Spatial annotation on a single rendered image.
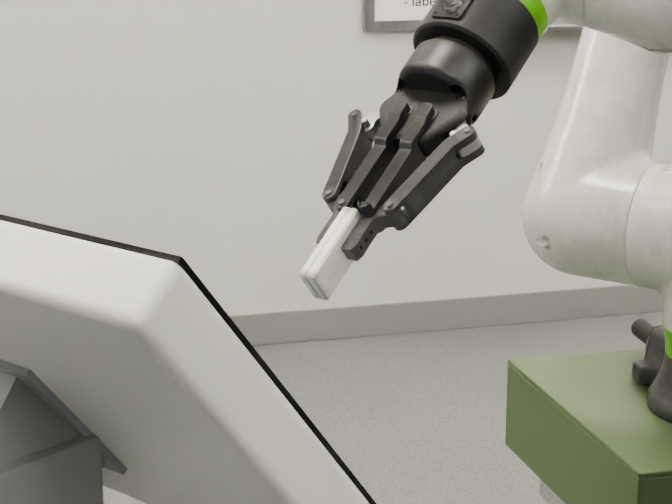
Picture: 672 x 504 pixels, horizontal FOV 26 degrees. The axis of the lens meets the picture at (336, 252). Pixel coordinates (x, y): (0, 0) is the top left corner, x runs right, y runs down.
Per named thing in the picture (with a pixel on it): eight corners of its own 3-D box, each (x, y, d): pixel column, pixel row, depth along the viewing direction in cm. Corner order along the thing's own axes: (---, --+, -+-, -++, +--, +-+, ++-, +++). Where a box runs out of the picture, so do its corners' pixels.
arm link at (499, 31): (555, 68, 124) (467, 59, 130) (511, -35, 117) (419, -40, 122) (523, 120, 122) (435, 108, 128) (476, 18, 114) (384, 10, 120)
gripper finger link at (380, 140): (411, 100, 118) (397, 98, 119) (339, 203, 113) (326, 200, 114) (429, 133, 120) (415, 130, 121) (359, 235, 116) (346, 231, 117)
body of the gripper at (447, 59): (400, 30, 121) (345, 110, 118) (484, 38, 116) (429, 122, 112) (433, 93, 126) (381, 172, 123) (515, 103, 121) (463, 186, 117)
